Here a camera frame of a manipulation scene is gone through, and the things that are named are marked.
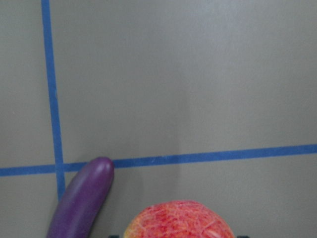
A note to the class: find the purple eggplant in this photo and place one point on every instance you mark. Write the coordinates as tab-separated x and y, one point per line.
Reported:
82	200

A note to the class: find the red pomegranate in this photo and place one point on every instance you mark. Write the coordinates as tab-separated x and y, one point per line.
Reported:
178	219

